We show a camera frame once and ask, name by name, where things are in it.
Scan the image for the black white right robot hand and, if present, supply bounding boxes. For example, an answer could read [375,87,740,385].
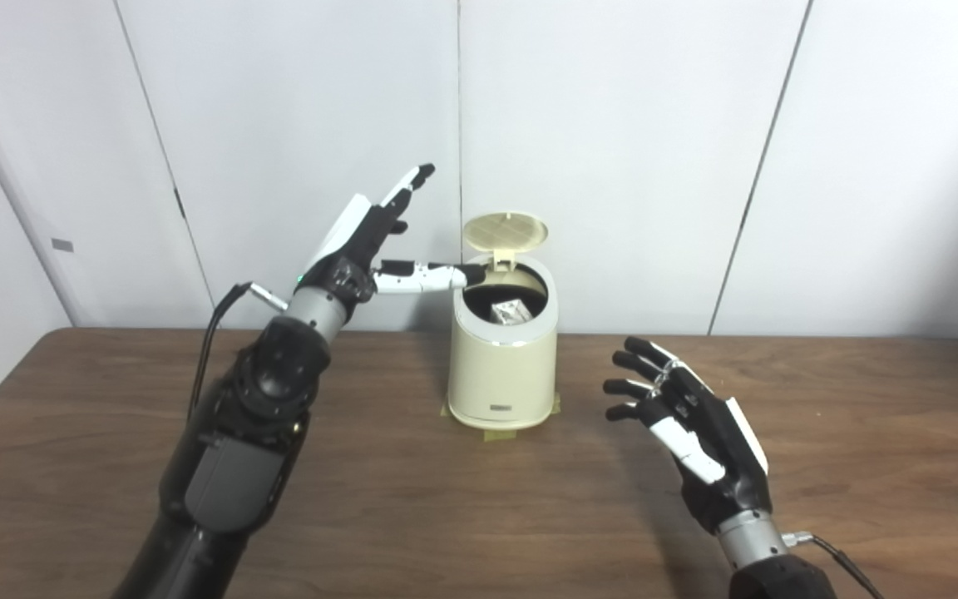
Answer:
[603,336,773,535]

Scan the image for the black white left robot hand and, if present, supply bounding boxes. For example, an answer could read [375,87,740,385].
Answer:
[296,163,486,313]

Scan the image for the cream round bin lid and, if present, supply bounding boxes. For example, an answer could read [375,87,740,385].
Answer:
[462,212,550,271]

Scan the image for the white green milk carton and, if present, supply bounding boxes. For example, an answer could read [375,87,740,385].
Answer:
[491,298,534,325]

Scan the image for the cream-colored bin body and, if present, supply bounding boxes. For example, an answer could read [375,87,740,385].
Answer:
[447,254,560,431]

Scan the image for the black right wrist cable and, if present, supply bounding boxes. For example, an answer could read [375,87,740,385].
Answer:
[783,531,887,599]

